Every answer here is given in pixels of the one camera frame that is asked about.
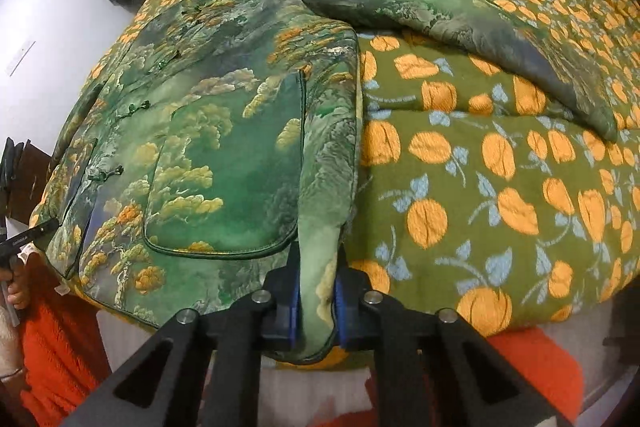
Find white wall plate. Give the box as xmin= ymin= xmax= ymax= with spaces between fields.
xmin=6 ymin=41 xmax=37 ymax=76

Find person's left hand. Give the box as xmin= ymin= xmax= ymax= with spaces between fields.
xmin=0 ymin=257 xmax=32 ymax=311

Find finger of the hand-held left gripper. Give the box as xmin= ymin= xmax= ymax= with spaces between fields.
xmin=27 ymin=219 xmax=61 ymax=238

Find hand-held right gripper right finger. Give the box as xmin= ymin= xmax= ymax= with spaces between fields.
xmin=334 ymin=252 xmax=573 ymax=427

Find person's left forearm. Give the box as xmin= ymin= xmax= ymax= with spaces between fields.
xmin=0 ymin=299 xmax=27 ymax=408

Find person's orange fuzzy clothing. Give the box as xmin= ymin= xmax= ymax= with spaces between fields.
xmin=19 ymin=252 xmax=585 ymax=427

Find olive orange floral quilt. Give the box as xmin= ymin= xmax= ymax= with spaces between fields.
xmin=30 ymin=0 xmax=640 ymax=370

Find green landscape print padded jacket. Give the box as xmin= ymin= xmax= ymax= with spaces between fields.
xmin=42 ymin=0 xmax=621 ymax=365

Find dark items on nightstand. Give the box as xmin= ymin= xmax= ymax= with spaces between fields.
xmin=0 ymin=137 xmax=32 ymax=204

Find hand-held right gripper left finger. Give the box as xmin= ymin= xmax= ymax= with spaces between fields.
xmin=60 ymin=252 xmax=304 ymax=427

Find white bed mattress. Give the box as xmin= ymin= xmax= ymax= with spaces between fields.
xmin=95 ymin=299 xmax=632 ymax=413

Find dark wooden nightstand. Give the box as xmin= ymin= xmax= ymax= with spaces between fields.
xmin=5 ymin=139 xmax=54 ymax=224

